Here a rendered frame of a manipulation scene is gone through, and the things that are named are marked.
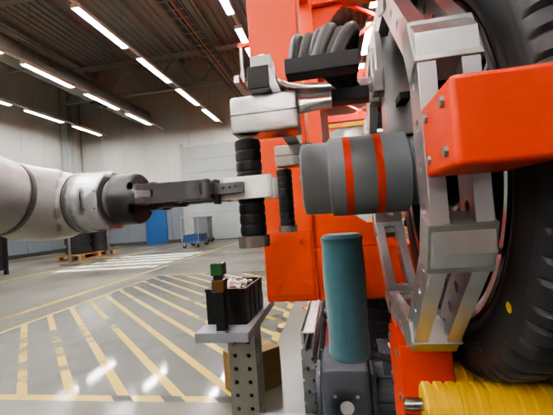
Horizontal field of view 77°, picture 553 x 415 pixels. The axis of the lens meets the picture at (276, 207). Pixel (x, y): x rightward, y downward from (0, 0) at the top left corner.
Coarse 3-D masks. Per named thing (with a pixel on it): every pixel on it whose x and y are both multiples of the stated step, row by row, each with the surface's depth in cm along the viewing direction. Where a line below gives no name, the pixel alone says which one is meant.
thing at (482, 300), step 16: (480, 32) 39; (496, 64) 36; (448, 176) 66; (496, 176) 51; (512, 176) 35; (448, 192) 64; (496, 192) 52; (512, 192) 35; (416, 208) 82; (448, 208) 61; (496, 208) 47; (416, 224) 80; (416, 240) 79; (496, 256) 44; (496, 272) 40; (496, 288) 41; (480, 304) 45
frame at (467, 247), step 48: (384, 0) 49; (432, 0) 41; (432, 48) 34; (480, 48) 34; (432, 96) 34; (432, 192) 34; (480, 192) 34; (384, 240) 79; (432, 240) 34; (480, 240) 34; (432, 288) 38; (480, 288) 38; (432, 336) 47
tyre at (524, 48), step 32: (480, 0) 38; (512, 0) 32; (544, 0) 29; (512, 32) 32; (544, 32) 29; (512, 64) 33; (544, 192) 29; (512, 224) 35; (544, 224) 30; (416, 256) 80; (512, 256) 36; (544, 256) 30; (512, 288) 36; (544, 288) 31; (480, 320) 46; (512, 320) 37; (544, 320) 32; (480, 352) 46; (512, 352) 38; (544, 352) 34
